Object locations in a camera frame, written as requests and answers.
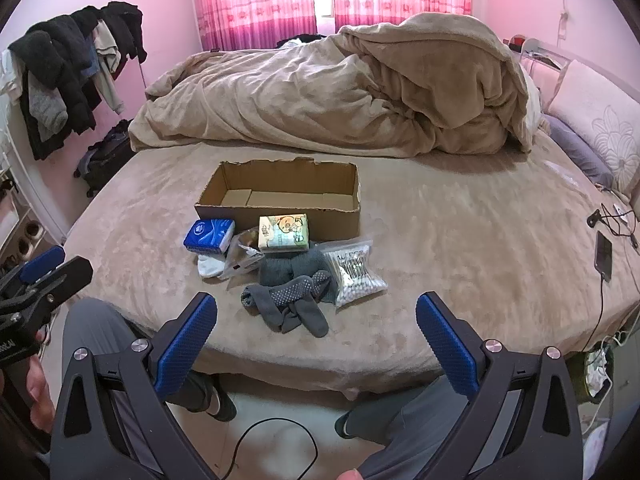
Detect white shoe rack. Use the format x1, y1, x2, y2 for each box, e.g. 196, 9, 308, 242
0, 125, 66, 271

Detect white flowered pillow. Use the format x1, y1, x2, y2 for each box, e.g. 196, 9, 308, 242
547, 60, 640, 196

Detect beige garment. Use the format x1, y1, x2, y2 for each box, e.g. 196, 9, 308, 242
92, 20, 127, 116

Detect phone charging cable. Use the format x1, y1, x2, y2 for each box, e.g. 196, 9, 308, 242
582, 275, 616, 361

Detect white metal headboard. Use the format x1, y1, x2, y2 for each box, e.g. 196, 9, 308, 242
520, 40, 581, 86

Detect black smartphone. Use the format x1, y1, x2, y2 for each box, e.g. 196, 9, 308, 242
594, 231, 613, 281

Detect white cloth item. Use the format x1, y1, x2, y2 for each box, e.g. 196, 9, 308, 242
196, 252, 228, 279

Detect cardboard box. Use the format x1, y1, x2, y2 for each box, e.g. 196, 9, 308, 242
194, 156, 362, 243

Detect beige fleece blanket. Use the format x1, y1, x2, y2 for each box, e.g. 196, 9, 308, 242
128, 11, 543, 156

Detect grey sweater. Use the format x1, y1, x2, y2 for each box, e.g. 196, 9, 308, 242
27, 72, 69, 143

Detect blue tissue pack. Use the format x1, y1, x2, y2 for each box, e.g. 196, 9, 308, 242
183, 219, 236, 254

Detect person's left leg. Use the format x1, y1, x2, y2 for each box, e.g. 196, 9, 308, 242
62, 297, 237, 422

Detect grey knit sock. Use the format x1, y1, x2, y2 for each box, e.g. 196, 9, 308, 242
257, 250, 328, 287

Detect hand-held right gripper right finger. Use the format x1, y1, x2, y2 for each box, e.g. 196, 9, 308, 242
416, 292, 586, 480

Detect grey purple pillow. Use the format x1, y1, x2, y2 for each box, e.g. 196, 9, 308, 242
542, 112, 616, 191

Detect waste bin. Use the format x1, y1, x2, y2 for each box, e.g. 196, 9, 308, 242
580, 335, 617, 406

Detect dark grey grip socks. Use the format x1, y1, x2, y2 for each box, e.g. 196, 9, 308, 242
241, 270, 338, 338

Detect person's right leg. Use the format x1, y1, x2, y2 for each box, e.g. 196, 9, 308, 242
334, 375, 453, 480

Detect black backpack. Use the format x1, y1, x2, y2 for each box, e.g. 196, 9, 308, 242
75, 119, 136, 198

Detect bag of cotton swabs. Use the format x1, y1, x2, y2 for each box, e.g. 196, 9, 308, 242
315, 240, 388, 309

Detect clear plastic bag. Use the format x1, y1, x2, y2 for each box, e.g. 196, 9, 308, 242
222, 227, 266, 286

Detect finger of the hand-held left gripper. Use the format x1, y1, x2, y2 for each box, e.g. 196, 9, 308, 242
0, 256, 94, 331
0, 245, 66, 297

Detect black floor cable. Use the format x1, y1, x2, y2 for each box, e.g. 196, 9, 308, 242
232, 417, 318, 480

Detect black coat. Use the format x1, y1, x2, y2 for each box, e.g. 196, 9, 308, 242
100, 2, 148, 81

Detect green yellow tissue pack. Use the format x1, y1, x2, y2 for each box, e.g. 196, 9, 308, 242
257, 213, 312, 253

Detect black earphone cable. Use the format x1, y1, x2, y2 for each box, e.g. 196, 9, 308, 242
587, 202, 640, 251

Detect person's left hand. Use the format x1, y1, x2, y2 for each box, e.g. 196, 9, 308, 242
0, 355, 56, 431

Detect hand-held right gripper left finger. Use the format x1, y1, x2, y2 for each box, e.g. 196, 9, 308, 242
50, 292, 218, 480

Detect person's leg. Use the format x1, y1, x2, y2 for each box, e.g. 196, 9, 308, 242
334, 375, 453, 480
62, 297, 237, 422

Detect black puffy jacket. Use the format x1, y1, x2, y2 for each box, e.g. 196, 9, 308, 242
7, 7, 101, 161

